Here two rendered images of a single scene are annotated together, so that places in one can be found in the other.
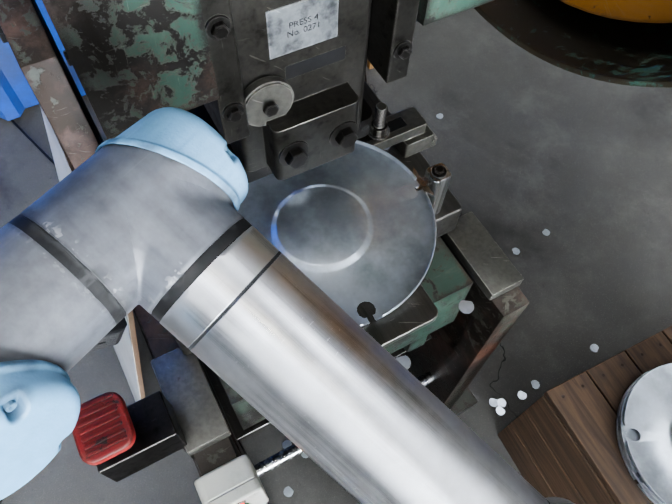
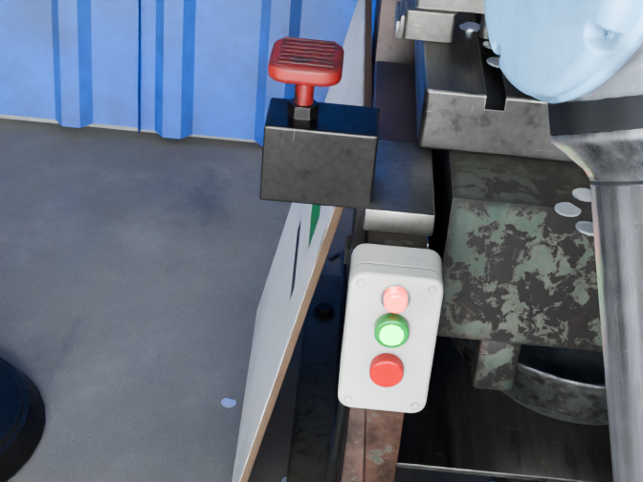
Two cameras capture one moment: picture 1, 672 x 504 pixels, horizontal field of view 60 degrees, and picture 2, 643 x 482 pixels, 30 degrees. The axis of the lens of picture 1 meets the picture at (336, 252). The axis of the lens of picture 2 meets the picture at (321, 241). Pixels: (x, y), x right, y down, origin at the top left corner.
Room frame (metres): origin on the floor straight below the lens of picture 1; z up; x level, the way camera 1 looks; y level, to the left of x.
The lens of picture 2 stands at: (-0.63, -0.26, 1.13)
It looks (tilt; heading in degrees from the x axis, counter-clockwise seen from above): 30 degrees down; 32
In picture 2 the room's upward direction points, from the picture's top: 5 degrees clockwise
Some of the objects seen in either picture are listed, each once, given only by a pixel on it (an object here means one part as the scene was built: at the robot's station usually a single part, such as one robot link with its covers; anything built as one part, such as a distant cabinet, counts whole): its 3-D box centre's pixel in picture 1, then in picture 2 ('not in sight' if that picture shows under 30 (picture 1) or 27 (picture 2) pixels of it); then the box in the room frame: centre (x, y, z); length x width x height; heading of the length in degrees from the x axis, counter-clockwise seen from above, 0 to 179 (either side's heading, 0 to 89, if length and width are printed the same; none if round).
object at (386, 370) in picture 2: not in sight; (386, 370); (0.08, 0.11, 0.54); 0.03 x 0.01 x 0.03; 121
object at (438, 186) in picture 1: (433, 190); not in sight; (0.49, -0.13, 0.75); 0.03 x 0.03 x 0.10; 31
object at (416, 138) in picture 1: (383, 128); not in sight; (0.60, -0.06, 0.76); 0.17 x 0.06 x 0.10; 121
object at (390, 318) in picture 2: not in sight; (391, 330); (0.08, 0.11, 0.58); 0.03 x 0.01 x 0.03; 121
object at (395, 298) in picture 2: not in sight; (395, 300); (0.08, 0.11, 0.61); 0.02 x 0.01 x 0.02; 121
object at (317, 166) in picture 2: (149, 445); (316, 206); (0.15, 0.23, 0.62); 0.10 x 0.06 x 0.20; 121
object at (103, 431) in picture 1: (110, 433); (303, 94); (0.14, 0.25, 0.72); 0.07 x 0.06 x 0.08; 31
